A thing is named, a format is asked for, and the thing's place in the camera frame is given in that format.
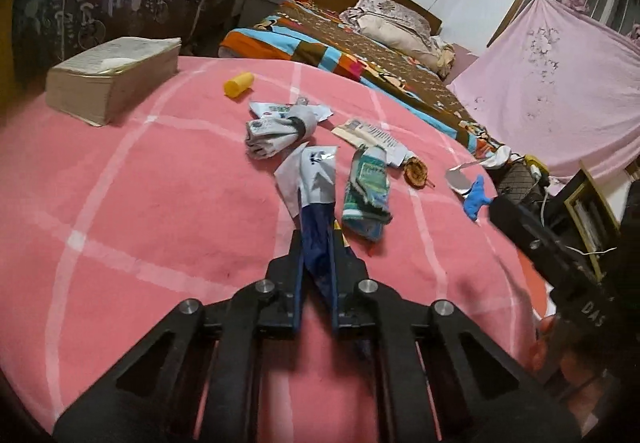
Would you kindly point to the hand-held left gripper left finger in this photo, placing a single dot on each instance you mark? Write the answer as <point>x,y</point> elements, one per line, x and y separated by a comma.
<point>298,273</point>

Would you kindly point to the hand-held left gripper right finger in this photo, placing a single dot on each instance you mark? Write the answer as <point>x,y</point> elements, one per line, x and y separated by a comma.
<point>333,283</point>

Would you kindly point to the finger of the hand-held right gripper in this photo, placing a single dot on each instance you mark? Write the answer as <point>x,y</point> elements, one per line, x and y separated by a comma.
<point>540,238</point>

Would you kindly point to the blue and white snack wrapper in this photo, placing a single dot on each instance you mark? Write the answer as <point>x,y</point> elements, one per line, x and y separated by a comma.
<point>316,173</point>

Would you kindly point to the white printed wrapper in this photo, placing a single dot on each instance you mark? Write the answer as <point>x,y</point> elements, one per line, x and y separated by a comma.
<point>372,135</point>

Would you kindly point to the small yellow plastic bottle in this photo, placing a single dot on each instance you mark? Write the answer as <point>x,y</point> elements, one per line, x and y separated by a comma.
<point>239,85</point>

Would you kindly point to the gold framed shelf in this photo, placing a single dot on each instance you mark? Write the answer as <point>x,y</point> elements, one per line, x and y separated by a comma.
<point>595,223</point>

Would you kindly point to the checkered handbag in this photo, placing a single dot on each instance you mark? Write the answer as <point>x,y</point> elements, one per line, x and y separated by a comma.
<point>520,180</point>

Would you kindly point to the blue plastic scrap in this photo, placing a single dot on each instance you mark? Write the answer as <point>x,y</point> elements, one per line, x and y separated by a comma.
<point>477,200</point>

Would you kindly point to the green and white wrapper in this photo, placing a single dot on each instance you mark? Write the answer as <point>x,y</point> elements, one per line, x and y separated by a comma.
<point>369,188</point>

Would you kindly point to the crumpled white grey wrapper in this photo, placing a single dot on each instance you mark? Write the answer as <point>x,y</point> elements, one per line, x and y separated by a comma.
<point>280,130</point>

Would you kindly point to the pink hanging sheet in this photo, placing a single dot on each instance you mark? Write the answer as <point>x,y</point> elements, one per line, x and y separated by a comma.
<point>550,88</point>

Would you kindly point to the pink checked blanket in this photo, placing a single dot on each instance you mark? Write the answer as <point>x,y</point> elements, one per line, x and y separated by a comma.
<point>150,223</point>

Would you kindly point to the colourful patterned bed cover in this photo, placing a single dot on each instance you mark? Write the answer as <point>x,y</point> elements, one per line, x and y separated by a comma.
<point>350,53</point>

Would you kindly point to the cream pillow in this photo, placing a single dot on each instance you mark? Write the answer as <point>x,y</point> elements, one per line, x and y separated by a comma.
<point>400,40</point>

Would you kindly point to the thick old book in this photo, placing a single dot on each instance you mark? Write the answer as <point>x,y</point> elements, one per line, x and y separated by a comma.
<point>110,73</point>

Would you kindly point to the floral pillow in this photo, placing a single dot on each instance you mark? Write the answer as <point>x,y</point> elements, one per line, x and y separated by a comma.
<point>385,10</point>

